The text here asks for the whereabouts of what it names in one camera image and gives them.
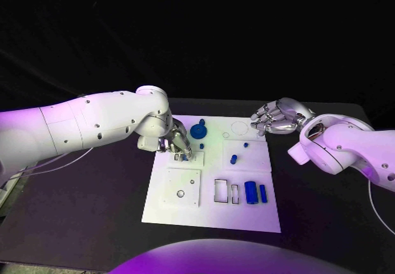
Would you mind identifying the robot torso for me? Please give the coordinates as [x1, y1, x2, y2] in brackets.
[107, 238, 360, 274]

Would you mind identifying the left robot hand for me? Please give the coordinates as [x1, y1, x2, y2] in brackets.
[156, 118, 195, 162]

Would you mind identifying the thick blue cylinder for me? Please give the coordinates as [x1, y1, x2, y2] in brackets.
[244, 180, 260, 206]

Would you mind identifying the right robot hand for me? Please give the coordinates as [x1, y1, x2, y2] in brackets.
[250, 97, 318, 137]

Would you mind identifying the white cable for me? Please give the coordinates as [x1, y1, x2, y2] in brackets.
[9, 147, 96, 180]
[368, 179, 395, 235]
[19, 152, 68, 172]

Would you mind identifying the blue gear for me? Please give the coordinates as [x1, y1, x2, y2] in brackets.
[189, 118, 212, 139]

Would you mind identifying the white task board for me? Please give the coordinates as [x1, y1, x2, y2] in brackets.
[142, 115, 283, 233]

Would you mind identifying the thin blue cylinder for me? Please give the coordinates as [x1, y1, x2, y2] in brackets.
[259, 184, 270, 204]

